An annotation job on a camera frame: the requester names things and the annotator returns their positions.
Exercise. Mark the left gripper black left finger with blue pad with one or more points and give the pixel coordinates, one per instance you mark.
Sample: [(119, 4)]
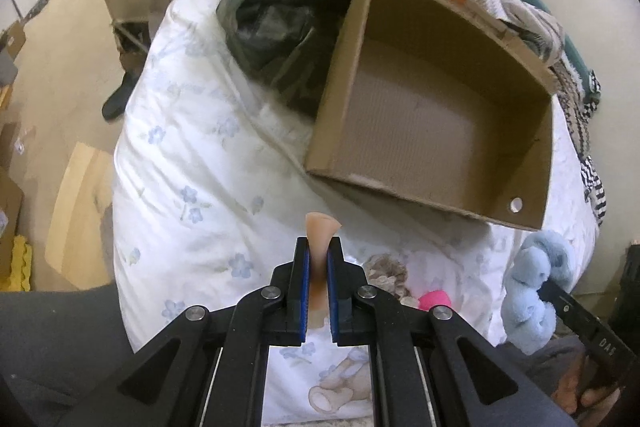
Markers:
[(297, 300)]

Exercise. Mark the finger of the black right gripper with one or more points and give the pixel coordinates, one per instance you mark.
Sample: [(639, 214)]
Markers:
[(606, 351)]

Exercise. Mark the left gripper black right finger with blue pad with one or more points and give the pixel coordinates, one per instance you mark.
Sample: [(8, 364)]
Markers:
[(339, 293)]

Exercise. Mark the beige lace scrunchie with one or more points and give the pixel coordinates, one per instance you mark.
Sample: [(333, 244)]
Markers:
[(387, 273)]

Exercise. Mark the light blue fluffy scrunchie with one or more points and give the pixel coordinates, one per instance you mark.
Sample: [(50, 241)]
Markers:
[(529, 321)]

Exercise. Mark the pink makeup sponge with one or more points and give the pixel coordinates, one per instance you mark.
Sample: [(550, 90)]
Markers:
[(433, 299)]

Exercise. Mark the person's bare foot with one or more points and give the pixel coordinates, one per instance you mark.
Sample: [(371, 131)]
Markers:
[(588, 405)]

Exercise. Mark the brown cardboard box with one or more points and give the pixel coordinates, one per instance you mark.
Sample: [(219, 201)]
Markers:
[(439, 103)]

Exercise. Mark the flat cardboard sheet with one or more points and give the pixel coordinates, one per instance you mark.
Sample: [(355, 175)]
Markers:
[(80, 239)]

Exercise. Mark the black and white knit cloth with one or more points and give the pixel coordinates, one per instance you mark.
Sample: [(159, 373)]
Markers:
[(579, 104)]

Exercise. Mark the dark camouflage garment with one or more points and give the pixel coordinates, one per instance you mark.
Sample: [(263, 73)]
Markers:
[(287, 45)]

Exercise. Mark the yellow foam piece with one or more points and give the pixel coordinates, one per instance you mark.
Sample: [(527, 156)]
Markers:
[(20, 272)]

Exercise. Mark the cardboard box with label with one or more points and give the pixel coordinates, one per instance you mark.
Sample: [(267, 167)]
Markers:
[(11, 198)]

